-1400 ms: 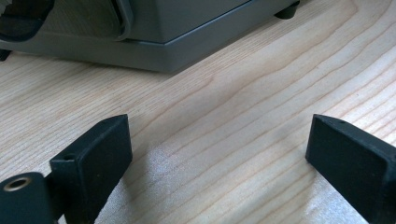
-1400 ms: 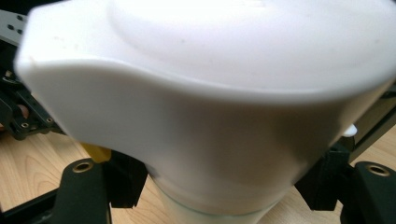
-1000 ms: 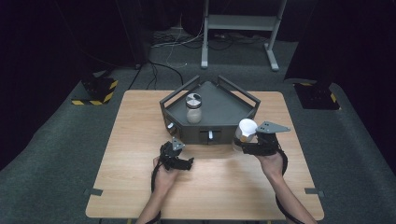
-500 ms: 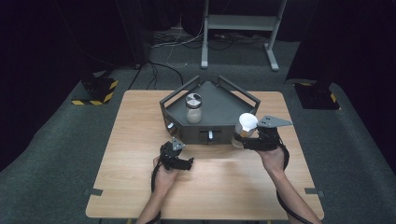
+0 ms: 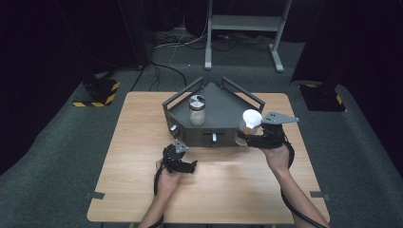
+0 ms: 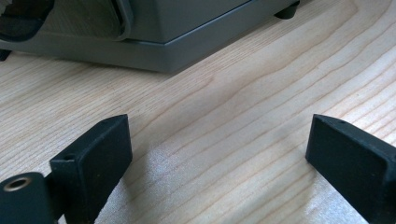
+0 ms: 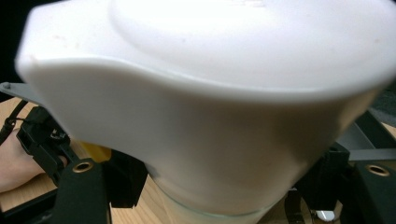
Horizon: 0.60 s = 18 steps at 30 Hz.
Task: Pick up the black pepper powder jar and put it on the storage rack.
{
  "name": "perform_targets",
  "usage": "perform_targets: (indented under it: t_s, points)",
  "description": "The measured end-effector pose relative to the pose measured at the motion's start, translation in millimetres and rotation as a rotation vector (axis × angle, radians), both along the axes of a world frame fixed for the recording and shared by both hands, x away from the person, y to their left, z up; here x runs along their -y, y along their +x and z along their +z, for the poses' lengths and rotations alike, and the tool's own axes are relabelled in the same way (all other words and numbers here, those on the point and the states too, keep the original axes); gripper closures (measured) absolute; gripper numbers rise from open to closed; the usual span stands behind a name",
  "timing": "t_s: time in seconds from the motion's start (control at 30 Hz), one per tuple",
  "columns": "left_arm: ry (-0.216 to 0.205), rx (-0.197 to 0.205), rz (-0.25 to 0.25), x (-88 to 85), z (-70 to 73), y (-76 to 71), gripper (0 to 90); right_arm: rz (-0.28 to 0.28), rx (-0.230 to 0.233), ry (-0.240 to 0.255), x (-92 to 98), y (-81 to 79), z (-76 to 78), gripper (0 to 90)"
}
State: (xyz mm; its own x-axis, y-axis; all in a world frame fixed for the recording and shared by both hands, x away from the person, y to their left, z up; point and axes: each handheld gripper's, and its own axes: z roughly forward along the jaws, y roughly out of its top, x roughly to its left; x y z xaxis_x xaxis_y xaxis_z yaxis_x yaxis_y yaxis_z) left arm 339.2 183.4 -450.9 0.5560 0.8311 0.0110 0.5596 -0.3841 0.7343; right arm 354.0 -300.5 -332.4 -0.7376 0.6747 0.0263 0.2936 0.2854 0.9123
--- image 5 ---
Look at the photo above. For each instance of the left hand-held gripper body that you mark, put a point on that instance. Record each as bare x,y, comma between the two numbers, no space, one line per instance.
172,160

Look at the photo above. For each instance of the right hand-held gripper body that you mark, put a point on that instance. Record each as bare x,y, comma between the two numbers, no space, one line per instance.
272,137

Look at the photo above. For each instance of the glass jar with white lid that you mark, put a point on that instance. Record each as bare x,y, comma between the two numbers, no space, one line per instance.
252,117

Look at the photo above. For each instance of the dark grey corner rack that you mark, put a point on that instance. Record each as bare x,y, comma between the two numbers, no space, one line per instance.
221,107

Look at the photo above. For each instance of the glass jar with silver lid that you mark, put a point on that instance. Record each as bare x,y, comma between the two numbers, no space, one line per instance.
197,112

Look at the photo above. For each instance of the person's right hand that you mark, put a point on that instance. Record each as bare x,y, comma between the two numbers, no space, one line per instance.
277,158

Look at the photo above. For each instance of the person's left hand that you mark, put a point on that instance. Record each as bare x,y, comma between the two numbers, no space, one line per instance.
166,182

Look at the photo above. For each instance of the black yellow striped stand base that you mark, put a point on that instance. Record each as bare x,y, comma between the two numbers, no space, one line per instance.
323,98
98,91

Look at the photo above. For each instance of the grey tape strip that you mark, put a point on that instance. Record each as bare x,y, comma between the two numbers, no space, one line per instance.
320,195
95,195

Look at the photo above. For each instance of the white metal stand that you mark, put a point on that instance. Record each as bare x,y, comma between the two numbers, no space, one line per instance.
244,22

